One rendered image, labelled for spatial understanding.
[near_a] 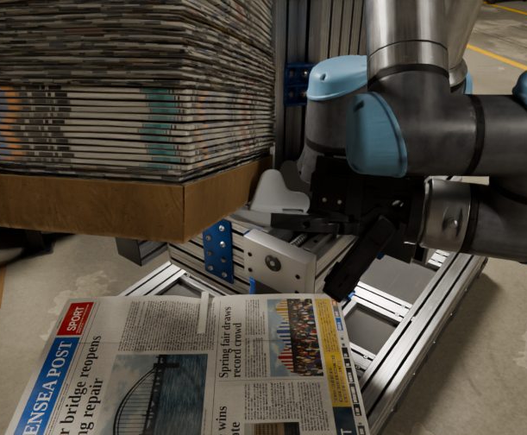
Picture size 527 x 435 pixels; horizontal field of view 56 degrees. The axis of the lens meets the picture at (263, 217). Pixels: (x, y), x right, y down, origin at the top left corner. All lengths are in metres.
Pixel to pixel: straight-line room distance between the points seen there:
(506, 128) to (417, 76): 0.09
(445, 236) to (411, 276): 1.22
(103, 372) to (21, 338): 1.33
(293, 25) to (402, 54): 0.61
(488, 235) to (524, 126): 0.12
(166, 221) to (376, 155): 0.19
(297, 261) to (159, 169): 0.50
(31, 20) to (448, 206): 0.40
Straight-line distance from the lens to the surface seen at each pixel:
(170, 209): 0.37
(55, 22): 0.40
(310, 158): 0.90
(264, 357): 0.61
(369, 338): 1.51
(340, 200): 0.53
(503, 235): 0.54
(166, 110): 0.36
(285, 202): 0.52
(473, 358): 1.84
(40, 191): 0.42
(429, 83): 0.47
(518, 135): 0.48
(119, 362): 0.63
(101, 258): 2.20
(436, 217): 0.53
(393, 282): 1.71
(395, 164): 0.46
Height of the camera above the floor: 1.29
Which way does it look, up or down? 33 degrees down
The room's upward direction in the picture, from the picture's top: straight up
